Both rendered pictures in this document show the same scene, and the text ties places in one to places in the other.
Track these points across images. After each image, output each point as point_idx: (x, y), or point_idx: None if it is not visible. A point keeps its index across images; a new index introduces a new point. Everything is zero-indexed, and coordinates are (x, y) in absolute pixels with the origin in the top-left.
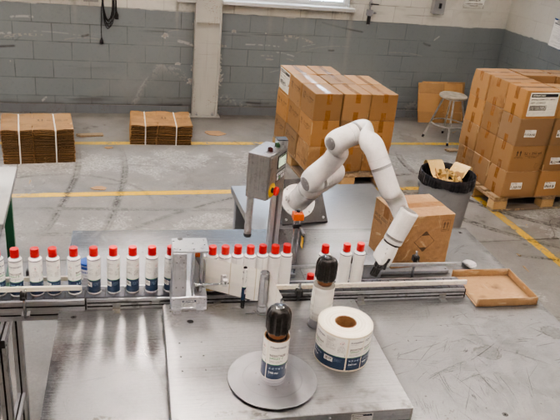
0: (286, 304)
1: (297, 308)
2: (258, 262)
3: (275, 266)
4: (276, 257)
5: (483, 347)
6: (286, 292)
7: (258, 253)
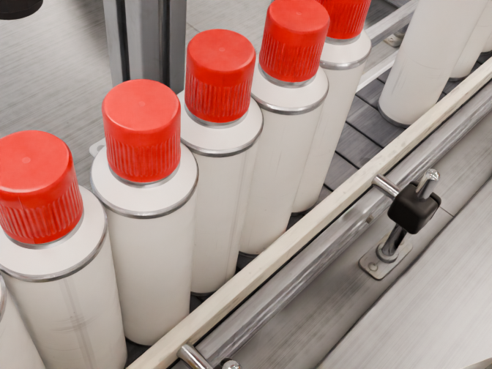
0: (413, 314)
1: (478, 310)
2: (214, 186)
3: (306, 148)
4: (320, 102)
5: None
6: (334, 225)
7: (200, 127)
